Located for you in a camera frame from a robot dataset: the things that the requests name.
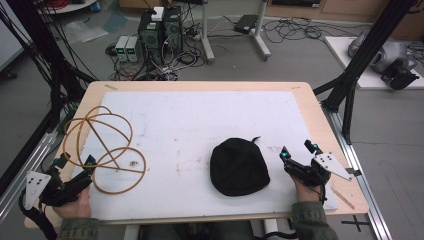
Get person's legs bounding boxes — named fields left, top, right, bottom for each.
left=139, top=220, right=265, bottom=240

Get tan rope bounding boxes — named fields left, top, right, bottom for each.
left=62, top=105, right=148, bottom=196

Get white box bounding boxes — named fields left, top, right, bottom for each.
left=151, top=6, right=165, bottom=22

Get black frame post with cables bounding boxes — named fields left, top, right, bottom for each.
left=0, top=0, right=98, bottom=198

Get person's right hand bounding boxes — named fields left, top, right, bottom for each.
left=289, top=173, right=324, bottom=204

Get black knit beanie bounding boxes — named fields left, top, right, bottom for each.
left=209, top=135, right=271, bottom=197

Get tangle of black floor cables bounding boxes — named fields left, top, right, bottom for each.
left=262, top=15, right=336, bottom=45

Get grey metal stand leg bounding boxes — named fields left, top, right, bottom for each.
left=199, top=0, right=216, bottom=65
left=250, top=0, right=272, bottom=62

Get white platform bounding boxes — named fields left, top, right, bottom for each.
left=324, top=35, right=424, bottom=91

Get thick black gripper cable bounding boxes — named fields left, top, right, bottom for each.
left=17, top=189, right=58, bottom=240

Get aluminium rail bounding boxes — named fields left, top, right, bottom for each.
left=321, top=102, right=395, bottom=240
left=0, top=129, right=60, bottom=224

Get white foam sheet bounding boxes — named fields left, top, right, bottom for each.
left=71, top=90, right=340, bottom=222

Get flat black box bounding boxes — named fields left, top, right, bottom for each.
left=233, top=13, right=260, bottom=35

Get clear plastic sheet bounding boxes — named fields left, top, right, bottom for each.
left=62, top=19, right=110, bottom=45

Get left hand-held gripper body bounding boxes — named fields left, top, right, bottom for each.
left=23, top=166, right=94, bottom=212

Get grey power supply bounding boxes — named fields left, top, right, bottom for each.
left=125, top=35, right=142, bottom=63
left=114, top=35, right=130, bottom=63

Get person's left hand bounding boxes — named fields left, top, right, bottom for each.
left=52, top=185, right=93, bottom=220

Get white board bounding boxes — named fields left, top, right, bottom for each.
left=0, top=0, right=32, bottom=72

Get black computer tower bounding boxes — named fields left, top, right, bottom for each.
left=162, top=5, right=184, bottom=57
left=137, top=9, right=165, bottom=65

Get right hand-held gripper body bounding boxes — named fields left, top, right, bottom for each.
left=282, top=151, right=363, bottom=188

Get black device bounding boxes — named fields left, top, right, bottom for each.
left=380, top=59, right=421, bottom=91

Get grey rounded machine shell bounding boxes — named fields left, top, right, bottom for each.
left=347, top=30, right=418, bottom=75

